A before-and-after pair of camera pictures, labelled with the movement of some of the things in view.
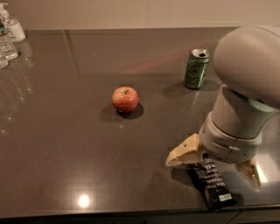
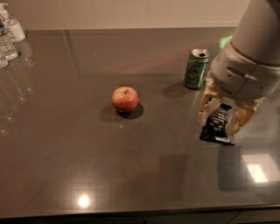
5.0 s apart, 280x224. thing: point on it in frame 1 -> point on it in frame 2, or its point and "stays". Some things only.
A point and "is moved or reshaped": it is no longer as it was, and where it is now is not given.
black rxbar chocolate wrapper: x=207 y=178 is moved or reshaped
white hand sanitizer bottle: x=15 y=30 stays
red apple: x=125 y=99 stays
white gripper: x=228 y=145 -> x=246 y=76
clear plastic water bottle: x=7 y=49 stays
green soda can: x=197 y=68 stays
